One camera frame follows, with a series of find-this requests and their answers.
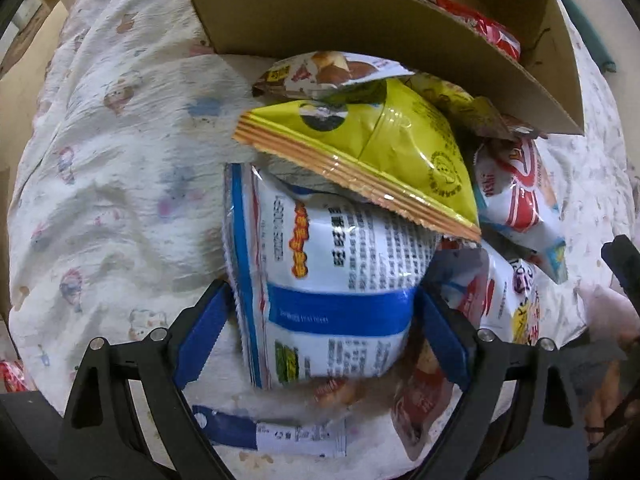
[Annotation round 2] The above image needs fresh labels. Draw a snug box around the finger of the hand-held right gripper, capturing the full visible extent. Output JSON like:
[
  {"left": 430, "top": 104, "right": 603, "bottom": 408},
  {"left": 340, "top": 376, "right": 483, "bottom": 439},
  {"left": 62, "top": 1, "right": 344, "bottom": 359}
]
[{"left": 601, "top": 234, "right": 640, "bottom": 318}]

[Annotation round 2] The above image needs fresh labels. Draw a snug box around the brown white snack bag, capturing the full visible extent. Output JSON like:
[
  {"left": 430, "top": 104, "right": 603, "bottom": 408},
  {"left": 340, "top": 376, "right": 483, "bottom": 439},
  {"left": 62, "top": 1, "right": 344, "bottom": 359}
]
[{"left": 251, "top": 51, "right": 415, "bottom": 101}]

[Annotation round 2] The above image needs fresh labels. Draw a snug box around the blue white snack bag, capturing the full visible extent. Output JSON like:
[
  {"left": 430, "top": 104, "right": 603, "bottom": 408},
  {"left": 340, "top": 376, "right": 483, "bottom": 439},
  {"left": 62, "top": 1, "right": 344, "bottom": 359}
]
[{"left": 222, "top": 162, "right": 441, "bottom": 391}]

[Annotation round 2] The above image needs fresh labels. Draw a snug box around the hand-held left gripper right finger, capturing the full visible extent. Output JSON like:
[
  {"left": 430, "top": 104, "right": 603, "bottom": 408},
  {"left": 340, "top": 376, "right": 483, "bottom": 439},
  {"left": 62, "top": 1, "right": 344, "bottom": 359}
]
[{"left": 414, "top": 284, "right": 590, "bottom": 480}]

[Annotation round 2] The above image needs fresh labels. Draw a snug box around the red white snack bag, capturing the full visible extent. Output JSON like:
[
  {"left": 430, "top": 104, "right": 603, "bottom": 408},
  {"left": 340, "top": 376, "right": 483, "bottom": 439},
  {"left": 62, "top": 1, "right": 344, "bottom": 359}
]
[{"left": 472, "top": 135, "right": 569, "bottom": 285}]

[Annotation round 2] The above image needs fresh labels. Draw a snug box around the red snack packet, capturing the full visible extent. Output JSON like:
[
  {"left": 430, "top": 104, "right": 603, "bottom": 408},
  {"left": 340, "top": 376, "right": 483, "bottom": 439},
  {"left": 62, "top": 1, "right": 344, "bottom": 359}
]
[{"left": 434, "top": 0, "right": 522, "bottom": 60}]

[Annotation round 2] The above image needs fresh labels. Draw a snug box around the cardboard box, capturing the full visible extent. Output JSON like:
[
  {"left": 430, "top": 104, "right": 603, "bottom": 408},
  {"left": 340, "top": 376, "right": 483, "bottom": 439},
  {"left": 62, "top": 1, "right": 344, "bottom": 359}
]
[{"left": 177, "top": 0, "right": 586, "bottom": 136}]

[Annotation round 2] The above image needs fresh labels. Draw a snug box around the yellow cartoon snack packet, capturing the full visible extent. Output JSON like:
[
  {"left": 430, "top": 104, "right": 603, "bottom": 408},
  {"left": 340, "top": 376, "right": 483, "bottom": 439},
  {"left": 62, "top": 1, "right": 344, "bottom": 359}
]
[{"left": 412, "top": 72, "right": 518, "bottom": 142}]

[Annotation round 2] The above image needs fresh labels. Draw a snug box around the small red packet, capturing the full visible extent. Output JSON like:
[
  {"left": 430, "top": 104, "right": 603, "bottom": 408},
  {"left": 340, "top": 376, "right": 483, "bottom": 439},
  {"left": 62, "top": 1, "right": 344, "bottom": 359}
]
[{"left": 0, "top": 359, "right": 36, "bottom": 393}]

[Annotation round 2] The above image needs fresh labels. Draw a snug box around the white printed blanket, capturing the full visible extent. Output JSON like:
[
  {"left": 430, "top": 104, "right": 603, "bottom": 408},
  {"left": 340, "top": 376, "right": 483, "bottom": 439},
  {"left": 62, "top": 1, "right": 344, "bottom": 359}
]
[{"left": 7, "top": 0, "right": 638, "bottom": 476}]

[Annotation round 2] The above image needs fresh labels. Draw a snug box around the white snack bag yellow lettering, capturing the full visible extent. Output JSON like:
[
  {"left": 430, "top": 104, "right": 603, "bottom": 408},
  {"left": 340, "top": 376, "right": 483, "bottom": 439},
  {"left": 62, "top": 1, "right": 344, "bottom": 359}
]
[{"left": 430, "top": 240, "right": 543, "bottom": 348}]

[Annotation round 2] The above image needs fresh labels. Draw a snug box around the pink cloth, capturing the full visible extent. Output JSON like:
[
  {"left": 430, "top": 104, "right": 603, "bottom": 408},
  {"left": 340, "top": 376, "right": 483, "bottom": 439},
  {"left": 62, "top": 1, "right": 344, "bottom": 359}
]
[{"left": 575, "top": 284, "right": 640, "bottom": 343}]

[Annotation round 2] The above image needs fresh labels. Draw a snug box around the blue white narrow snack packet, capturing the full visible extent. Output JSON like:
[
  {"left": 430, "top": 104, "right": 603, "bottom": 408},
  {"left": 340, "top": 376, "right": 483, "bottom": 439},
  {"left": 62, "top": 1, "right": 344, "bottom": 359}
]
[{"left": 192, "top": 404, "right": 348, "bottom": 459}]

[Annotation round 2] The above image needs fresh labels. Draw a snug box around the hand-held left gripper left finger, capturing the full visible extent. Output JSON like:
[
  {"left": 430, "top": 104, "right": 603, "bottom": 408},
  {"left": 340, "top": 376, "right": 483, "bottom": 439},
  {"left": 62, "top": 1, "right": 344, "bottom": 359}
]
[{"left": 59, "top": 279, "right": 236, "bottom": 480}]

